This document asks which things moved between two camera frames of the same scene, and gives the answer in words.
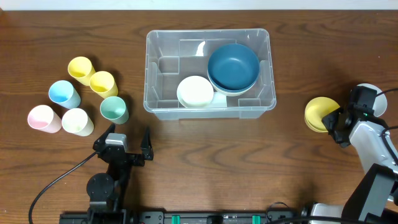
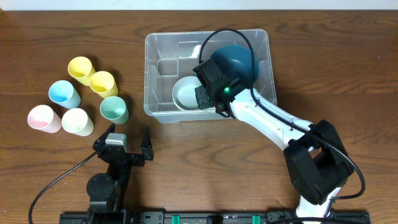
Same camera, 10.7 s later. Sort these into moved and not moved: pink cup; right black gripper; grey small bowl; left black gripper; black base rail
Moved: grey small bowl; right black gripper
Not moved: pink cup; left black gripper; black base rail
